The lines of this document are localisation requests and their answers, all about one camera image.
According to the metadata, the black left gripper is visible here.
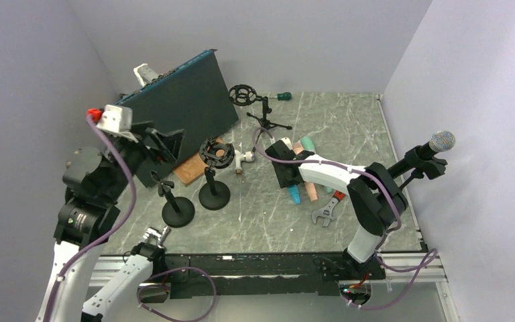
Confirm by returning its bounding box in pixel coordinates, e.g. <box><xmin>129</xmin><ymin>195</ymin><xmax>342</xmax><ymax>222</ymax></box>
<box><xmin>103</xmin><ymin>121</ymin><xmax>186</xmax><ymax>202</ymax></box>

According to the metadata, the chrome metal fitting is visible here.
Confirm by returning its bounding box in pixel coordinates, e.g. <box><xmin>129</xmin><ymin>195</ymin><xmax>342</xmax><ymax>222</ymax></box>
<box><xmin>143</xmin><ymin>226</ymin><xmax>172</xmax><ymax>248</ymax></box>

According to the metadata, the mint green microphone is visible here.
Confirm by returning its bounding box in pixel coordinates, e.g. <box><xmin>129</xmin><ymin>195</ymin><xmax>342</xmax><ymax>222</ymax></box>
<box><xmin>300</xmin><ymin>136</ymin><xmax>333</xmax><ymax>193</ymax></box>

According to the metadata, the silver black microphone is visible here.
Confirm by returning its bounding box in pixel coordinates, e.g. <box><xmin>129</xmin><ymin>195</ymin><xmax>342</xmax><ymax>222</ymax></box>
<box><xmin>388</xmin><ymin>130</ymin><xmax>456</xmax><ymax>180</ymax></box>

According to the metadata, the white bracket behind board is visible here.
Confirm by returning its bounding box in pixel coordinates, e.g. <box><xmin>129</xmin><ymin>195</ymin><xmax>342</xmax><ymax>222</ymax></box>
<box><xmin>133</xmin><ymin>63</ymin><xmax>159</xmax><ymax>87</ymax></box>

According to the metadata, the black round base clip stand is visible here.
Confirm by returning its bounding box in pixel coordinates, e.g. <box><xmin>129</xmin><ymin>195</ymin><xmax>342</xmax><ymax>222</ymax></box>
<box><xmin>150</xmin><ymin>170</ymin><xmax>195</xmax><ymax>228</ymax></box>

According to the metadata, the white plastic faucet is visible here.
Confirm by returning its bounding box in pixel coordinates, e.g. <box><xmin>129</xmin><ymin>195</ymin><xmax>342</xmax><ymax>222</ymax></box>
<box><xmin>234</xmin><ymin>150</ymin><xmax>255</xmax><ymax>175</ymax></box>

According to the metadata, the blue microphone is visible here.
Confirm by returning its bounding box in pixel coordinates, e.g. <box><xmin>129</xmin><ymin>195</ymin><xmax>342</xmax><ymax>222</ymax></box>
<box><xmin>288</xmin><ymin>185</ymin><xmax>301</xmax><ymax>205</ymax></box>

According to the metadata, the red handle adjustable wrench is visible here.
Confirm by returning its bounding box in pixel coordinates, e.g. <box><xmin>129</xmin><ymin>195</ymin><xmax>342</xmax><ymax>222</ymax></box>
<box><xmin>311</xmin><ymin>191</ymin><xmax>346</xmax><ymax>227</ymax></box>

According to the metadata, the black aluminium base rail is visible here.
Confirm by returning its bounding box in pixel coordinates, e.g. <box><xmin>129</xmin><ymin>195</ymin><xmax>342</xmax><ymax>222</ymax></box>
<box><xmin>140</xmin><ymin>252</ymin><xmax>447</xmax><ymax>299</ymax></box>

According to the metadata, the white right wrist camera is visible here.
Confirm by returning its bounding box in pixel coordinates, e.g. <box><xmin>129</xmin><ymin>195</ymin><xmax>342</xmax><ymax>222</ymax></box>
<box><xmin>280</xmin><ymin>137</ymin><xmax>293</xmax><ymax>151</ymax></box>

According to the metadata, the black tripod shock mount stand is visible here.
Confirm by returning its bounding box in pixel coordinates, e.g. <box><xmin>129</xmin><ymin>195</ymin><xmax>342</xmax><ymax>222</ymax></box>
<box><xmin>228</xmin><ymin>84</ymin><xmax>293</xmax><ymax>154</ymax></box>

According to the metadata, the green handle screwdriver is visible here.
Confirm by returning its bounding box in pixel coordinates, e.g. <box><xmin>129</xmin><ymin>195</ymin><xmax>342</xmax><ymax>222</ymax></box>
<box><xmin>270</xmin><ymin>92</ymin><xmax>292</xmax><ymax>101</ymax></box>

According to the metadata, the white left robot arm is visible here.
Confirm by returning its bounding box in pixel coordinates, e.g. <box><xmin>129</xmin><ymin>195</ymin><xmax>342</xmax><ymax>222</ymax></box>
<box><xmin>36</xmin><ymin>121</ymin><xmax>185</xmax><ymax>321</ymax></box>

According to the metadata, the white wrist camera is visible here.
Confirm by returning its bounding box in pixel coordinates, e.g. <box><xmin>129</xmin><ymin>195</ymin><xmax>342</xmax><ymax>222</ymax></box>
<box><xmin>280</xmin><ymin>137</ymin><xmax>293</xmax><ymax>151</ymax></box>
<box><xmin>87</xmin><ymin>105</ymin><xmax>135</xmax><ymax>141</ymax></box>

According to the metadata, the wooden block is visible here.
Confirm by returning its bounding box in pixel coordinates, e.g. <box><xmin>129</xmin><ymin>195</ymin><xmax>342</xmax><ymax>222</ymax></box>
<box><xmin>172</xmin><ymin>137</ymin><xmax>233</xmax><ymax>186</ymax></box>

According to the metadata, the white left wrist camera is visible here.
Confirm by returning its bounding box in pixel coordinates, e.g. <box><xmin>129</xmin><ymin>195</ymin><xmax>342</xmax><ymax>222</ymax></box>
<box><xmin>87</xmin><ymin>105</ymin><xmax>135</xmax><ymax>141</ymax></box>

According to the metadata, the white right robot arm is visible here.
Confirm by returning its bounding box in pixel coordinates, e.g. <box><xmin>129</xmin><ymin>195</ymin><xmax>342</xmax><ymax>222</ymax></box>
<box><xmin>260</xmin><ymin>140</ymin><xmax>407</xmax><ymax>278</ymax></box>

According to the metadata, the dark teal-edged board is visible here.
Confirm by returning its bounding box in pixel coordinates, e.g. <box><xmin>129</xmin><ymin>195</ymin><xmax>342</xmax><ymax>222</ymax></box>
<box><xmin>108</xmin><ymin>49</ymin><xmax>239</xmax><ymax>186</ymax></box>

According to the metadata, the pink microphone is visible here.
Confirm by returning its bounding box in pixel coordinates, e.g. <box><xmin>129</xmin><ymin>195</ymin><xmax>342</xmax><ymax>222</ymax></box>
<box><xmin>292</xmin><ymin>141</ymin><xmax>319</xmax><ymax>202</ymax></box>

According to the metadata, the black round base shock mount stand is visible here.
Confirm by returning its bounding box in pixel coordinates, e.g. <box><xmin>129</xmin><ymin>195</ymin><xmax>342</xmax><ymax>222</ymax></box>
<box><xmin>198</xmin><ymin>137</ymin><xmax>235</xmax><ymax>211</ymax></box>

